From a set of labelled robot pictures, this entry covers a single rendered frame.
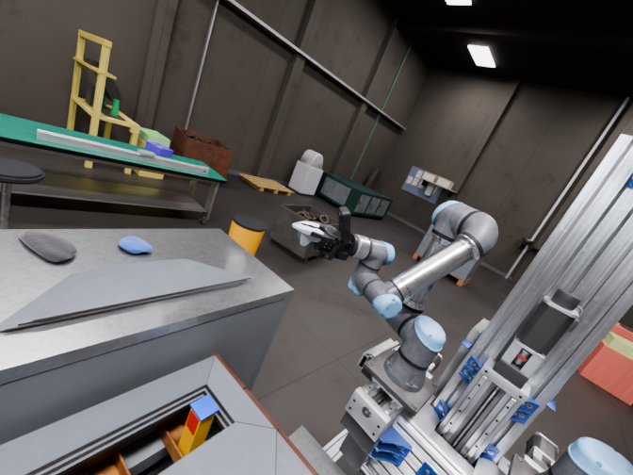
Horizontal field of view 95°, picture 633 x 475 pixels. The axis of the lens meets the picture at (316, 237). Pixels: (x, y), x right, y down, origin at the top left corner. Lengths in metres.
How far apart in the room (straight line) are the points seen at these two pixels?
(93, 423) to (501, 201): 11.73
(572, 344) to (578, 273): 0.21
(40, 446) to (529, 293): 1.37
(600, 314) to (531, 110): 11.56
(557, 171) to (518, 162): 1.10
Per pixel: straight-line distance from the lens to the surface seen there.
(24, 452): 0.99
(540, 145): 12.19
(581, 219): 1.18
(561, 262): 1.17
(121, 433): 1.02
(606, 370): 6.57
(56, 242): 1.26
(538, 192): 11.88
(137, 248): 1.28
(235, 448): 1.01
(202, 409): 1.02
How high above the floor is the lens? 1.69
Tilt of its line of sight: 17 degrees down
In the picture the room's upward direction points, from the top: 23 degrees clockwise
